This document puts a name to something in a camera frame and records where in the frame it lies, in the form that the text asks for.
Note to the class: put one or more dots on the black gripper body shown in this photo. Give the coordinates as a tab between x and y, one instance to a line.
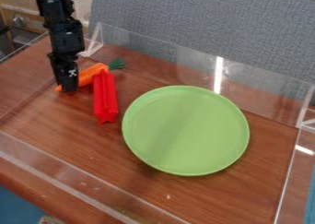
64	27

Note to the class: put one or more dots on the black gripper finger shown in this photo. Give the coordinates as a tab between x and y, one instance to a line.
53	64
68	75

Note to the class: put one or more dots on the orange toy carrot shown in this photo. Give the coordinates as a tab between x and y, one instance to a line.
86	74

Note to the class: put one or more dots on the wooden shelf with knob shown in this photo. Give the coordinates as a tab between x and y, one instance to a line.
21	18

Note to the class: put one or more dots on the cardboard box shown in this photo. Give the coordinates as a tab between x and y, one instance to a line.
28	6

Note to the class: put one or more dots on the green round plate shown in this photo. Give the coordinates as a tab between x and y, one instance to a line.
185	130

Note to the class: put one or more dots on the clear acrylic triangle bracket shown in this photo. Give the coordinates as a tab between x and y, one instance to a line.
93	41

